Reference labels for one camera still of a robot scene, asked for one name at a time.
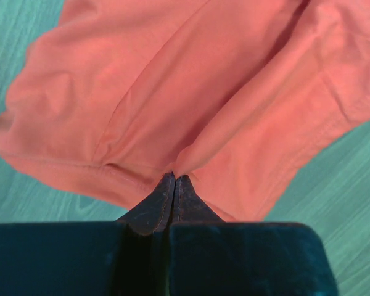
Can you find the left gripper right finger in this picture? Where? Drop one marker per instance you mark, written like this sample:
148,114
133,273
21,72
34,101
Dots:
191,268

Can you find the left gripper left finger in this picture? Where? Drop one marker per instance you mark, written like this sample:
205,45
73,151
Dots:
144,256

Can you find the orange t shirt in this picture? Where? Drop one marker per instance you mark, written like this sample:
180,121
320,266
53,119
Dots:
238,95

